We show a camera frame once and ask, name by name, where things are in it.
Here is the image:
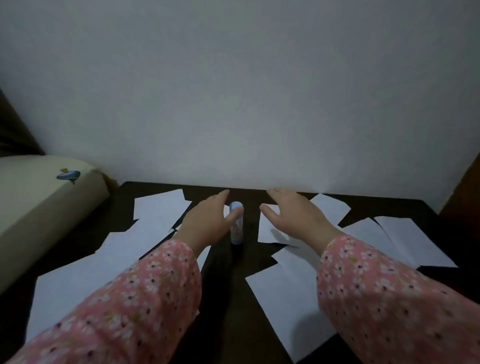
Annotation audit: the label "brown wooden furniture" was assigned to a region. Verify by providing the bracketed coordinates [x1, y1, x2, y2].
[438, 151, 480, 226]

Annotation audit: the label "person's right hand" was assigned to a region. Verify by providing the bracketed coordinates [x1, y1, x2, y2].
[259, 188, 344, 257]

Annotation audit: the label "person's left forearm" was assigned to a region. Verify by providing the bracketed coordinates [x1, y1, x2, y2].
[5, 239, 203, 364]

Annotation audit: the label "beige mattress with whale print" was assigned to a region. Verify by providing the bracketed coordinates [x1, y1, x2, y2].
[0, 154, 111, 295]

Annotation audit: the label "white paper sheets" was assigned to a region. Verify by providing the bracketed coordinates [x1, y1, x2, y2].
[25, 188, 459, 343]

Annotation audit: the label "person's right forearm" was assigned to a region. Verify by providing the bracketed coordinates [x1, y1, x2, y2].
[316, 234, 480, 364]

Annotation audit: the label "dark brown curtain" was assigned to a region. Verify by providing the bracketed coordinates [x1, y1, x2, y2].
[0, 88, 46, 158]

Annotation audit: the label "white panda print glue stick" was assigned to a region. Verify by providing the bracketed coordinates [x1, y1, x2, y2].
[229, 212, 245, 246]

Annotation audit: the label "person's left hand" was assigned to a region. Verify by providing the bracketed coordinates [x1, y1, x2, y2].
[172, 189, 245, 258]

